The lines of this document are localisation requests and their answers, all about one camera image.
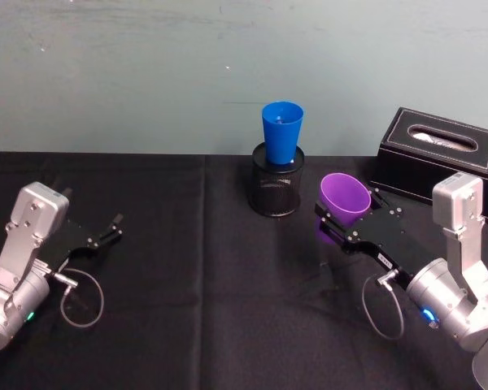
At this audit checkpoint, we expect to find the black leather tissue box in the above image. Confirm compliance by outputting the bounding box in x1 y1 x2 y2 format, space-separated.
368 106 488 227

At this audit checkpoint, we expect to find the thin dark gripper cable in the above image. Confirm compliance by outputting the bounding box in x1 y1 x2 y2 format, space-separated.
50 266 106 329
361 271 406 341

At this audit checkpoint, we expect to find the thin dark left gripper cable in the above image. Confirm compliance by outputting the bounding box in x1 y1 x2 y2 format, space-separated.
50 266 106 329

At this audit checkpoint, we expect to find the purple plastic cup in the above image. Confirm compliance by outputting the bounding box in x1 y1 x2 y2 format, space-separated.
316 172 372 247

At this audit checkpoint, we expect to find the black mesh pen holder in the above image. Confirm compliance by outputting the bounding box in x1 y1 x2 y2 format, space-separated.
247 141 307 219

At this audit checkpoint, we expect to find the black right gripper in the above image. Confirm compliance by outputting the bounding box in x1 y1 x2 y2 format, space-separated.
314 187 449 286

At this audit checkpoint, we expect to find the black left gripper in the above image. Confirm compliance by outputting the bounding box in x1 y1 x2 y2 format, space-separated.
37 184 125 272

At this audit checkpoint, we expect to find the black table cloth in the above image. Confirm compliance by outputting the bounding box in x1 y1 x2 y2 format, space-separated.
0 149 488 390

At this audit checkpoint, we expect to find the white tissue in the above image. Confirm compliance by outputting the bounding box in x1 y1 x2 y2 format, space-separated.
410 128 473 150

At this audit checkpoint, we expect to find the thin dark right gripper cable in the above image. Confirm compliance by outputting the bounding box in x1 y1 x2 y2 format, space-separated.
361 271 406 341

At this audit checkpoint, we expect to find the blue plastic cup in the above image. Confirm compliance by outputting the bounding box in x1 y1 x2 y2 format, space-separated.
261 101 305 166

